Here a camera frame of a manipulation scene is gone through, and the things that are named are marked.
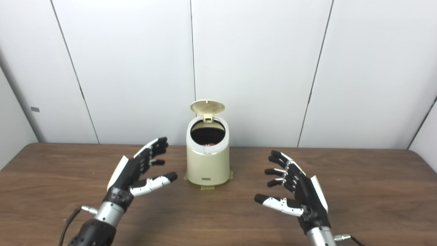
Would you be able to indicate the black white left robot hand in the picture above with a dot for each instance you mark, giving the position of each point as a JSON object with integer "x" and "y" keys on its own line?
{"x": 124, "y": 181}

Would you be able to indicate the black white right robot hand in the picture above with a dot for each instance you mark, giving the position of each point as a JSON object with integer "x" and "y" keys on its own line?
{"x": 312, "y": 201}

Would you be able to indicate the cream-colored bin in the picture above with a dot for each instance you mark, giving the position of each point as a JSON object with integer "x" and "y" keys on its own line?
{"x": 208, "y": 167}

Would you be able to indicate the red apple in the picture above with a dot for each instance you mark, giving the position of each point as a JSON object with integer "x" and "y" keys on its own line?
{"x": 211, "y": 144}

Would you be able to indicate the cream round bin lid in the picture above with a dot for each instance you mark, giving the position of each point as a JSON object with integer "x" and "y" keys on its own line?
{"x": 207, "y": 106}

